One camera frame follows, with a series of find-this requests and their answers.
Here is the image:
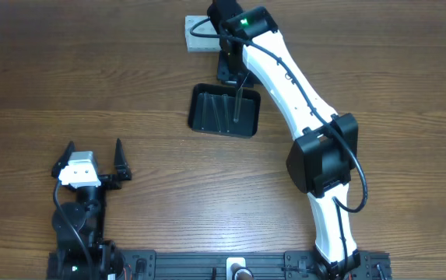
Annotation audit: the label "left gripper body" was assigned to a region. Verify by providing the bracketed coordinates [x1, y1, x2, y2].
[97, 173, 125, 191]

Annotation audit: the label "black tray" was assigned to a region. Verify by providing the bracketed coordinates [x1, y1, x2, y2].
[187, 82, 262, 139]

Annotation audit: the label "black cable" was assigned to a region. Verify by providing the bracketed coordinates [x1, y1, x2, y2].
[52, 180, 95, 280]
[188, 16, 369, 273]

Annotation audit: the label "mounting rail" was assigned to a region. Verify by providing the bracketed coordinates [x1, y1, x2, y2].
[47, 248, 393, 280]

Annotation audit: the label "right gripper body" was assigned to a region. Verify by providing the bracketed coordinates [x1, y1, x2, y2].
[216, 49, 262, 89]

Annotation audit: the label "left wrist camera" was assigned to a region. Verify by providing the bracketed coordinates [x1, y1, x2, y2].
[58, 150, 102, 190]

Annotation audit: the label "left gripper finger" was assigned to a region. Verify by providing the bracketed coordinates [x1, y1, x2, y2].
[51, 140, 76, 179]
[112, 138, 133, 182]

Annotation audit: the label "white test tube rack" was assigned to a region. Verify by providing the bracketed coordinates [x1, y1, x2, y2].
[184, 15, 223, 54]

